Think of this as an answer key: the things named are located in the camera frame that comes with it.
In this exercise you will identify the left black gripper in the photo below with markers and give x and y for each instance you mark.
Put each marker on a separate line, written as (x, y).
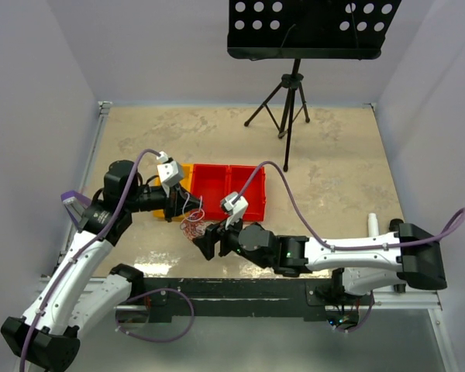
(176, 201)

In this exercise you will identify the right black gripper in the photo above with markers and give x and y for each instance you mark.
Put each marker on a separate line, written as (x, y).
(206, 242)

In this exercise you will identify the red double compartment bin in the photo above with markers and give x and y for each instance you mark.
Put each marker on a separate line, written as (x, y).
(215, 181)

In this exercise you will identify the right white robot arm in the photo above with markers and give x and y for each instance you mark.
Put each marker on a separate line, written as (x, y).
(407, 255)

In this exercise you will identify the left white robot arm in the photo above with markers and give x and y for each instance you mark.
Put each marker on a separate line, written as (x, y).
(48, 334)

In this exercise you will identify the purple holder block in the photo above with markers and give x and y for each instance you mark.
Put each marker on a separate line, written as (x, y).
(75, 204)

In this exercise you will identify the black music stand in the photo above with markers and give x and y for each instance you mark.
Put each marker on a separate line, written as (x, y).
(311, 30)

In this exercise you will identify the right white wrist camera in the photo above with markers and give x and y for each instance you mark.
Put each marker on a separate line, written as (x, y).
(234, 206)

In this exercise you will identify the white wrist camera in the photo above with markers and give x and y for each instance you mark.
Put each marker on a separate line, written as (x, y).
(169, 171)
(234, 206)

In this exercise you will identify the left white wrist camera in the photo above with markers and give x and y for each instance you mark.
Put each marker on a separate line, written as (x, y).
(169, 171)

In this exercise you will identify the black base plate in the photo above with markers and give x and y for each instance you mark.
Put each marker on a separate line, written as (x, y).
(165, 298)

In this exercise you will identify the aluminium left rail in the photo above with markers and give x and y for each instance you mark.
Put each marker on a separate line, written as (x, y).
(88, 162)

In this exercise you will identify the aluminium rail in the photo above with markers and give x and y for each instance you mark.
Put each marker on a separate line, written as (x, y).
(410, 298)
(88, 162)

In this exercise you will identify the white cylinder post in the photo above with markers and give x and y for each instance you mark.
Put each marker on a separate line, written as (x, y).
(372, 225)

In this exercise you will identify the black cylinder post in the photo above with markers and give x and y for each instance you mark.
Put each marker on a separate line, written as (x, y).
(394, 225)

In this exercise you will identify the aluminium front rail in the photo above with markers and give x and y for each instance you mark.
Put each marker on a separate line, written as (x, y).
(410, 298)

